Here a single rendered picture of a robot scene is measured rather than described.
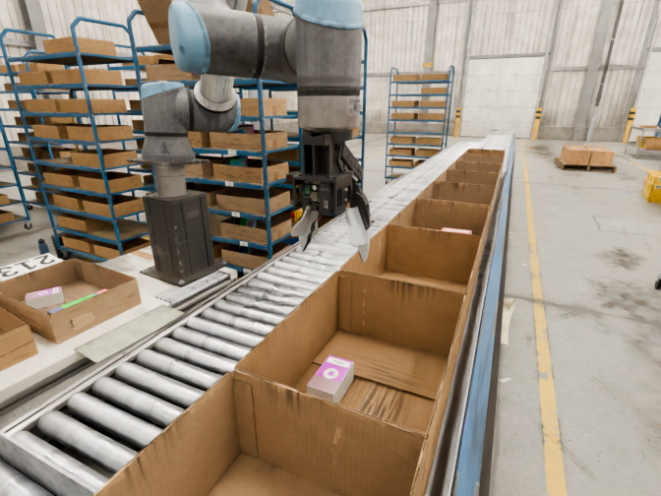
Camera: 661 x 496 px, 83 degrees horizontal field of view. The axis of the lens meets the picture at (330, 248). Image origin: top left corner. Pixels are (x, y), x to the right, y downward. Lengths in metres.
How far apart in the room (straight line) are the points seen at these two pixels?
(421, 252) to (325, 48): 0.83
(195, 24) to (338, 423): 0.57
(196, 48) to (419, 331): 0.69
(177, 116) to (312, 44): 1.05
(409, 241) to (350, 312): 0.40
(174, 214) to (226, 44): 0.99
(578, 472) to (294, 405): 1.63
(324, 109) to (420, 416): 0.55
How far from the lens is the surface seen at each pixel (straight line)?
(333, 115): 0.53
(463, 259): 1.22
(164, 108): 1.53
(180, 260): 1.59
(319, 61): 0.54
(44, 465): 0.95
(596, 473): 2.10
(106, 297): 1.42
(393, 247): 1.25
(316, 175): 0.54
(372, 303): 0.89
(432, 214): 1.60
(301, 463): 0.64
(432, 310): 0.85
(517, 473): 1.95
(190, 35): 0.61
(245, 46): 0.62
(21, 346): 1.36
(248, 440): 0.67
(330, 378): 0.75
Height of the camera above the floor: 1.42
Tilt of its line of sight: 21 degrees down
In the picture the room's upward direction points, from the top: straight up
